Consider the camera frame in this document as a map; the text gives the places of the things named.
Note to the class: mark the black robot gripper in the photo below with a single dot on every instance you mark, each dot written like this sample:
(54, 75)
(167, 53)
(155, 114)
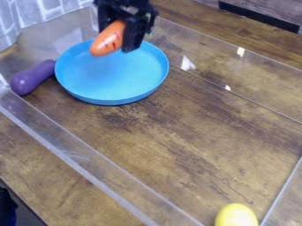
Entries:
(138, 13)

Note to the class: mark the yellow toy lemon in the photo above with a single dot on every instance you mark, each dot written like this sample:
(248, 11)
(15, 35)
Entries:
(236, 215)

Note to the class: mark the blue round tray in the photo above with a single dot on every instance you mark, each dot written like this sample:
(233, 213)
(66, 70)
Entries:
(115, 79)

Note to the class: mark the purple toy eggplant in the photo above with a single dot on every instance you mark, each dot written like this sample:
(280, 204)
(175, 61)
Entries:
(26, 81)

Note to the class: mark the clear acrylic barrier wall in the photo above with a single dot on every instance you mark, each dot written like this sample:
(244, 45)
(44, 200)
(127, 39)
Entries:
(213, 139)

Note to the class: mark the orange toy carrot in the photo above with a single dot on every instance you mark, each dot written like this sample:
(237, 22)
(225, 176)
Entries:
(109, 41)

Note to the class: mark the grey patterned curtain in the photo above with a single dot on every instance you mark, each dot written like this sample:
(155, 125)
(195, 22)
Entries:
(23, 13)

